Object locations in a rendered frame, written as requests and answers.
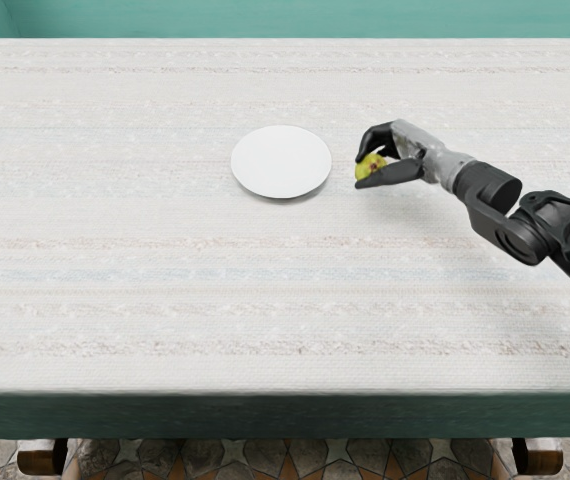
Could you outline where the white round plate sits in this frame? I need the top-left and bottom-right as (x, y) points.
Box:
(230, 125), (333, 201)

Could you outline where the small green fruit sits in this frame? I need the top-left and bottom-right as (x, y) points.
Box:
(354, 153), (390, 182)

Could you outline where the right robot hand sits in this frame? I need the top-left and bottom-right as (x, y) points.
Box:
(353, 118), (478, 195)

